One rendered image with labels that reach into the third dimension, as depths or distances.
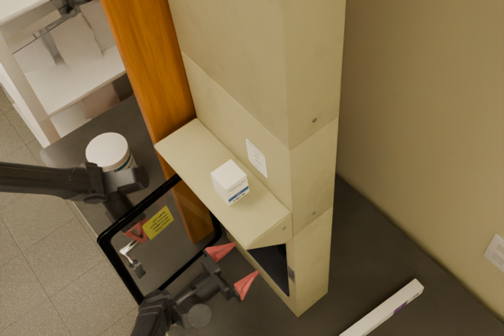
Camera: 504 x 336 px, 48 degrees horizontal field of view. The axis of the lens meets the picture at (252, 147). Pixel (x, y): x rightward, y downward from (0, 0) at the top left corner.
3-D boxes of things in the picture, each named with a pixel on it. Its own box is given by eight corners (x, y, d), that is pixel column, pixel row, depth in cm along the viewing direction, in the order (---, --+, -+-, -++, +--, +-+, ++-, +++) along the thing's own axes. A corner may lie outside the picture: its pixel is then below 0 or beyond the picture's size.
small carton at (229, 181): (234, 175, 115) (230, 158, 110) (249, 191, 112) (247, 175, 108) (214, 190, 113) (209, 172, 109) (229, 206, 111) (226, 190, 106)
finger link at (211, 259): (228, 230, 142) (197, 253, 139) (245, 250, 138) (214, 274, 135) (231, 243, 147) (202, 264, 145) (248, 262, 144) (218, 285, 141)
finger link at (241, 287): (245, 250, 138) (214, 274, 136) (263, 271, 135) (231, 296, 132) (247, 262, 144) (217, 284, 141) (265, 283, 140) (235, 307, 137)
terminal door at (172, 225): (223, 235, 166) (202, 155, 134) (140, 308, 155) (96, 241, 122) (221, 233, 166) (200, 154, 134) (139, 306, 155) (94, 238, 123)
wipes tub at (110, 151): (126, 152, 193) (114, 124, 181) (146, 176, 186) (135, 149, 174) (92, 174, 189) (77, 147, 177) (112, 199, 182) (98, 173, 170)
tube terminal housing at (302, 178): (289, 190, 179) (279, -10, 117) (364, 262, 162) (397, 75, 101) (226, 236, 171) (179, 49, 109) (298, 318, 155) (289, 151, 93)
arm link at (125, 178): (74, 165, 127) (80, 202, 125) (120, 151, 125) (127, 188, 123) (103, 172, 139) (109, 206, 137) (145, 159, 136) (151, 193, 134)
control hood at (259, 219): (202, 143, 133) (196, 115, 125) (294, 238, 117) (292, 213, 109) (161, 170, 130) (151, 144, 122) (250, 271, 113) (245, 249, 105)
